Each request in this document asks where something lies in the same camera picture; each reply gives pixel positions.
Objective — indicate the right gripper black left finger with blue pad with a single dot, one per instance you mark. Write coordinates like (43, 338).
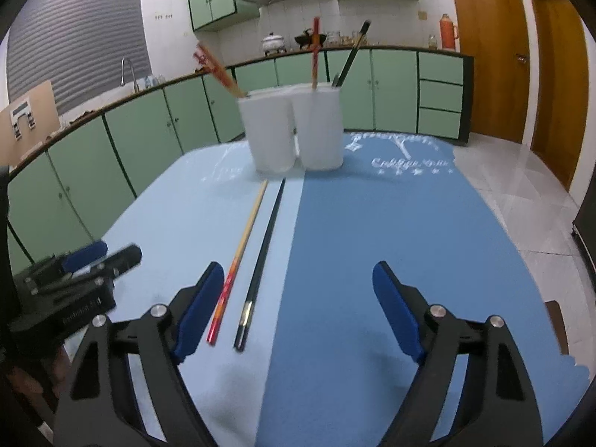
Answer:
(124, 387)

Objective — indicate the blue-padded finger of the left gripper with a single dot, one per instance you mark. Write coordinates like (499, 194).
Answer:
(84, 255)

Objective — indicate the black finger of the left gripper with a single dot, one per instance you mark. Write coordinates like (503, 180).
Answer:
(118, 263)

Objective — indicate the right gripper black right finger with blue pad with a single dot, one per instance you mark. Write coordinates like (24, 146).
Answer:
(471, 386)

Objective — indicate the red-ended wooden chopstick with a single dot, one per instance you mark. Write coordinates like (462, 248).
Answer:
(231, 275)
(206, 59)
(315, 45)

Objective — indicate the black chopstick gold band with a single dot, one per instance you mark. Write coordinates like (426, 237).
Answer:
(247, 312)

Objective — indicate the green lower kitchen cabinets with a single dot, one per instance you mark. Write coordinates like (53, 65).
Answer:
(76, 184)

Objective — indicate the person's left hand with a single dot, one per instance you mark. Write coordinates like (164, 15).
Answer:
(41, 379)

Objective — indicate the light blue placemat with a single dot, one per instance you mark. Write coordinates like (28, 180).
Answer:
(194, 214)

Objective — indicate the brown wooden stool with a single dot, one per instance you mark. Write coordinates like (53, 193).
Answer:
(558, 323)

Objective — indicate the dark blue placemat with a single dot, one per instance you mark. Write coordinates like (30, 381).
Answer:
(398, 212)

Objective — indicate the brown cardboard board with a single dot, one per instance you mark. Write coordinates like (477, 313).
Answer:
(28, 122)

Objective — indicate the chrome sink faucet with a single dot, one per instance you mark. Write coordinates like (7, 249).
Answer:
(127, 68)

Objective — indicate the black appliance at right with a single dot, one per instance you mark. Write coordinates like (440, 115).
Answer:
(584, 230)

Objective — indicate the white plastic utensil holder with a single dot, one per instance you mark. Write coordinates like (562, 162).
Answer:
(295, 124)

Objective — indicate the grey window blind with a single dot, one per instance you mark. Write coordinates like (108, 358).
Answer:
(77, 45)

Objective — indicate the white pot with lid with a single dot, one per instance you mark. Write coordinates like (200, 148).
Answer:
(273, 44)

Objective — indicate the black wok on stove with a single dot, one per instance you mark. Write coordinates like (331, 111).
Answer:
(305, 40)

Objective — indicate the orange thermos flask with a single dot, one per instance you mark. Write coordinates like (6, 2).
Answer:
(449, 34)

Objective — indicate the brown wooden door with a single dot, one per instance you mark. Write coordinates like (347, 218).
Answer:
(495, 34)

